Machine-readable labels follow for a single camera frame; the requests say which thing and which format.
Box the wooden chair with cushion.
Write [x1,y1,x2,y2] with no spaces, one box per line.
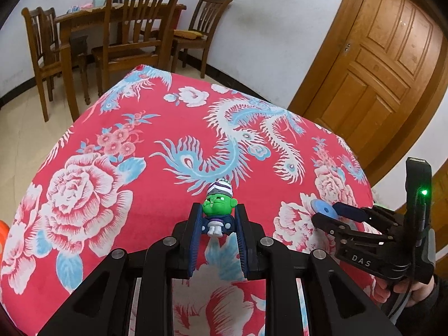
[171,0,233,78]

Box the green troll toy figure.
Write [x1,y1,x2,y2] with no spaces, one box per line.
[202,178,238,237]

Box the wooden chair left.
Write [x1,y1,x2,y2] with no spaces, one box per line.
[20,5,92,122]

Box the wooden dining chair front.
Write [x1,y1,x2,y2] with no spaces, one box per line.
[92,0,178,95]

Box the person's right hand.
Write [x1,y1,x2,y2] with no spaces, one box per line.
[373,277,435,307]

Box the red green plastic basin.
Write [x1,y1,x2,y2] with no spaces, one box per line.
[0,220,10,253]

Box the yellow seat cushion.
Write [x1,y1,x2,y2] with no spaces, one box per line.
[174,30,204,40]

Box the wooden dining table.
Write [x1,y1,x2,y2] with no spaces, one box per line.
[54,2,188,122]

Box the red floral tablecloth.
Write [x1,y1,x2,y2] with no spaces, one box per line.
[1,67,373,335]

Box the blue round plastic disc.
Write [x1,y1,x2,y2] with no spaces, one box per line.
[311,199,338,219]

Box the teal jar on table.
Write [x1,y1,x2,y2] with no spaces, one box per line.
[92,0,106,8]

